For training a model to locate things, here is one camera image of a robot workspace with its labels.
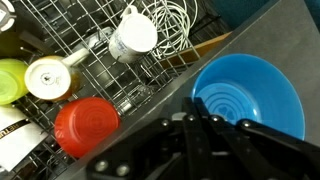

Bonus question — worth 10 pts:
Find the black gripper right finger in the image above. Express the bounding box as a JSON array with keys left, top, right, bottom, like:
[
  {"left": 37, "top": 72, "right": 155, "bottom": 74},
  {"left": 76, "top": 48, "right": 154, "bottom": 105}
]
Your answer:
[{"left": 196, "top": 97, "right": 320, "bottom": 180}]

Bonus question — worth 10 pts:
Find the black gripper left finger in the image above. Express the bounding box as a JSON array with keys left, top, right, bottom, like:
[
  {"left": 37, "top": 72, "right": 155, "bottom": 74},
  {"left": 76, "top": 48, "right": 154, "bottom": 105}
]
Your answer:
[{"left": 86, "top": 96, "right": 203, "bottom": 180}]

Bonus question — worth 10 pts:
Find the blue plastic bowl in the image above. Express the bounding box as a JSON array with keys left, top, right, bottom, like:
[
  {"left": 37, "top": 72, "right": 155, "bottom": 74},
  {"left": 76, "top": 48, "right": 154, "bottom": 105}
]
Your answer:
[{"left": 191, "top": 53, "right": 306, "bottom": 141}]

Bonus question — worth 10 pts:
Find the red plastic bowl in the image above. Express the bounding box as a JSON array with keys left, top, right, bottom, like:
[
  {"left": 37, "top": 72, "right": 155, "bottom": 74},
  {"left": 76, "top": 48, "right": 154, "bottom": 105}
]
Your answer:
[{"left": 54, "top": 96, "right": 122, "bottom": 159}]

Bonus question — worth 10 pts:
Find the wooden side panel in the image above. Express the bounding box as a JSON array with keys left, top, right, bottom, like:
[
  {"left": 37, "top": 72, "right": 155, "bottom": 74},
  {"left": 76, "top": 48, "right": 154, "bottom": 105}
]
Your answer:
[{"left": 159, "top": 31, "right": 233, "bottom": 70}]

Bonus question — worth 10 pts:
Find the white mug blue print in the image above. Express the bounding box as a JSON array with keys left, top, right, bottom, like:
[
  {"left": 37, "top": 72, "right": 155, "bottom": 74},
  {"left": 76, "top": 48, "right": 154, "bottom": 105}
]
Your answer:
[{"left": 108, "top": 4, "right": 159, "bottom": 64}]

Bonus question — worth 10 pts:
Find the yellow mug white base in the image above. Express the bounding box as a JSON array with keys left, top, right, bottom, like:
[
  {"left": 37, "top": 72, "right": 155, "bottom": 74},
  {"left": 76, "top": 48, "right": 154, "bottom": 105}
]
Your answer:
[{"left": 24, "top": 48, "right": 89, "bottom": 102}]

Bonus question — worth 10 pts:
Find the white mug black band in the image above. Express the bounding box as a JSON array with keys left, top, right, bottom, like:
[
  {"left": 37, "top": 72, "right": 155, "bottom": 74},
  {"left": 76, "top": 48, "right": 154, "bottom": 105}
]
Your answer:
[{"left": 0, "top": 104, "right": 49, "bottom": 173}]

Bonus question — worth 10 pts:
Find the lime green cup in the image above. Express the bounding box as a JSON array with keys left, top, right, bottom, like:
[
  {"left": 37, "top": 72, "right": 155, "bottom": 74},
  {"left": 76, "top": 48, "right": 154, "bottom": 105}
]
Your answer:
[{"left": 0, "top": 58, "right": 29, "bottom": 106}]

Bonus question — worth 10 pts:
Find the wire dishwasher rack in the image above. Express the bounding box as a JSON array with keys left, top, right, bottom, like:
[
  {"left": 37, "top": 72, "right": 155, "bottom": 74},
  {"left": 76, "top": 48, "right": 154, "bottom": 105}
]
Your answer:
[{"left": 0, "top": 0, "right": 231, "bottom": 180}]

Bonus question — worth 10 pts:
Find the white wire coil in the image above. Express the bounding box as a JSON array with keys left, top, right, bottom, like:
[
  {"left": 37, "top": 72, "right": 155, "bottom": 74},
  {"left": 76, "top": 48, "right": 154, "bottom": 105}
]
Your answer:
[{"left": 141, "top": 0, "right": 199, "bottom": 60}]

